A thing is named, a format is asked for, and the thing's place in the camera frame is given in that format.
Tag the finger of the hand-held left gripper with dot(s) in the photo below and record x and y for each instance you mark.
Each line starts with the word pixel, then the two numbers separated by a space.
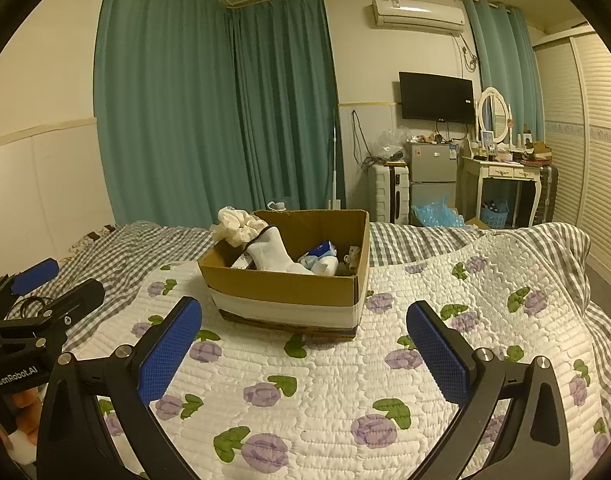
pixel 77 300
pixel 35 275

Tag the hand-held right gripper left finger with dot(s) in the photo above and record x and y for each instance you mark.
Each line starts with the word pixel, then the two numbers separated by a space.
pixel 168 355

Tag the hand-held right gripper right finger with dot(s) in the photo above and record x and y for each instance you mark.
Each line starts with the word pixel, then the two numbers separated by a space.
pixel 438 355

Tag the cardboard box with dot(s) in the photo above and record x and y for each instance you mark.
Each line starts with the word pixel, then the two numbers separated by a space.
pixel 295 295

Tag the plain white sock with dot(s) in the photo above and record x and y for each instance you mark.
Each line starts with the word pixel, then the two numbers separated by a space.
pixel 273 255

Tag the cream frilly sock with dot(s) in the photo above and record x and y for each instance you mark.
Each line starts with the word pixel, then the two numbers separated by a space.
pixel 235 225

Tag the white sock with blue print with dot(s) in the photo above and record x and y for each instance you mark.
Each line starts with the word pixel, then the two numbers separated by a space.
pixel 321 255

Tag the person's left hand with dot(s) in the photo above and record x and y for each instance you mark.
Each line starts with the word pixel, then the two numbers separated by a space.
pixel 27 407

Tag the brown patterned pillow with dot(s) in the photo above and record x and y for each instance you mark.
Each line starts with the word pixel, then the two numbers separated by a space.
pixel 92 235

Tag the floral quilted bedspread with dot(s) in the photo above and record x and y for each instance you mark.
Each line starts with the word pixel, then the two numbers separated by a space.
pixel 135 245

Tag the floral quilted blanket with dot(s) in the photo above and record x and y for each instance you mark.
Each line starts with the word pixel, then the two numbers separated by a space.
pixel 335 385

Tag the flat cardboard piece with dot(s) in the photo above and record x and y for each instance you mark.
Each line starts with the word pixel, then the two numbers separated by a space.
pixel 476 223

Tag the blue plastic bag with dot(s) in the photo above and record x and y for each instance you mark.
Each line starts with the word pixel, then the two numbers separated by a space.
pixel 435 212

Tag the blue storage basket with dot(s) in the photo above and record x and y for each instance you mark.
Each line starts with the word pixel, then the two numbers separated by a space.
pixel 495 214

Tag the white suitcase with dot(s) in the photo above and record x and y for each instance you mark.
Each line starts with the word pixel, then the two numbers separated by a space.
pixel 388 192

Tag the silver mini fridge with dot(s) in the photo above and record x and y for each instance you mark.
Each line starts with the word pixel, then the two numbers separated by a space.
pixel 433 170

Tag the white dressing table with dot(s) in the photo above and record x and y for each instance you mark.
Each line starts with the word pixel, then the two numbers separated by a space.
pixel 505 172

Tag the grey suitcase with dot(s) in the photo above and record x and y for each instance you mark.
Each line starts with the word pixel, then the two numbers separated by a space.
pixel 549 192

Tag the clear plastic bag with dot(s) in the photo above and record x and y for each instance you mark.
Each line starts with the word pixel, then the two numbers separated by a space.
pixel 390 142

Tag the wide teal curtain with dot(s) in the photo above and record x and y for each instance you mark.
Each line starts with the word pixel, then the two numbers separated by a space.
pixel 165 100

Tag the white mop pole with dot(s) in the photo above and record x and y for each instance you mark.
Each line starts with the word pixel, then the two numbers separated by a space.
pixel 334 160

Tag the white oval vanity mirror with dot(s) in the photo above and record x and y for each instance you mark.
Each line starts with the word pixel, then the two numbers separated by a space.
pixel 494 112

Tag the white louvered wardrobe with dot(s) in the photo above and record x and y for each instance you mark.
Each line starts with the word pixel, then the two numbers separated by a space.
pixel 595 160

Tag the teal corner curtain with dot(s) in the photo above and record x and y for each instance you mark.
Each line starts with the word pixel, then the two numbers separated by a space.
pixel 285 100

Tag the narrow teal curtain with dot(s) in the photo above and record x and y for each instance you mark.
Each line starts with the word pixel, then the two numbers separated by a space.
pixel 510 70

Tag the white air conditioner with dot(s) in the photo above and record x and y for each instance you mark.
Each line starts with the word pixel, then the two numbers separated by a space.
pixel 418 16

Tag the small picture frame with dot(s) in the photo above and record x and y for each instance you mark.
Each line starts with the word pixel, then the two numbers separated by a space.
pixel 487 137

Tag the black wall television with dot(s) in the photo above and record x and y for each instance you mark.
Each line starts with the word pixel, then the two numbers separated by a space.
pixel 435 97

